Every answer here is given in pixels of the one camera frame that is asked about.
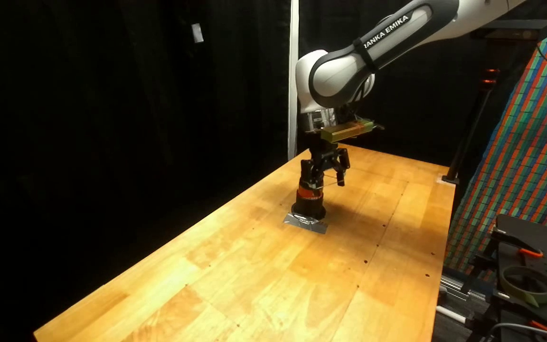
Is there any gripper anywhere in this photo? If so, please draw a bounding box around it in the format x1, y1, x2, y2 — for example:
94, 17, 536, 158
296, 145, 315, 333
300, 134, 351, 190

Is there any black cup with orange band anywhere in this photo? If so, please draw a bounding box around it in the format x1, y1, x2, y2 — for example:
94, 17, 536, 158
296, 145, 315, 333
291, 182, 327, 222

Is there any silver tape patch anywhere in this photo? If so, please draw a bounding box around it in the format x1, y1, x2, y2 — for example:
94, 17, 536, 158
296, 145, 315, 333
283, 212, 328, 235

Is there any white vertical pole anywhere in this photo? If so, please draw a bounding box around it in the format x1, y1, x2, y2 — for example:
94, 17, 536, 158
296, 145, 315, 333
287, 0, 300, 161

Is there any colourful patterned board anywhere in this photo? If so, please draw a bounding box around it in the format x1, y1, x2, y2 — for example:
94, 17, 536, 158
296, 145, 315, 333
444, 4, 547, 277

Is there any black curtain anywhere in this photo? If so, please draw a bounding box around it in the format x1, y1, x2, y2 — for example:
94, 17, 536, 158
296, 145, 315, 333
0, 0, 547, 342

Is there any green tape roll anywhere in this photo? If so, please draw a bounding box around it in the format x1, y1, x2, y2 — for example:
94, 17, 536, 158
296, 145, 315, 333
499, 265, 547, 307

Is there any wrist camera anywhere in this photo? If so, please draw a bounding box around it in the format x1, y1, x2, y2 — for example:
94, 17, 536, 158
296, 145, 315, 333
320, 119, 375, 143

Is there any camera on mount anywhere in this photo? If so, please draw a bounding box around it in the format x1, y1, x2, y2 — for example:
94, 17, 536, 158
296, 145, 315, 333
442, 19, 547, 186

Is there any black clamp with orange handle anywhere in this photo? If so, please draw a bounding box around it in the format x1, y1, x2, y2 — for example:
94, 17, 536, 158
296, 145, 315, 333
491, 227, 545, 260
526, 318, 547, 336

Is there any grey cable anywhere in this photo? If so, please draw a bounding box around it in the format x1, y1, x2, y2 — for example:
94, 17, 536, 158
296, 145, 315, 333
484, 322, 547, 342

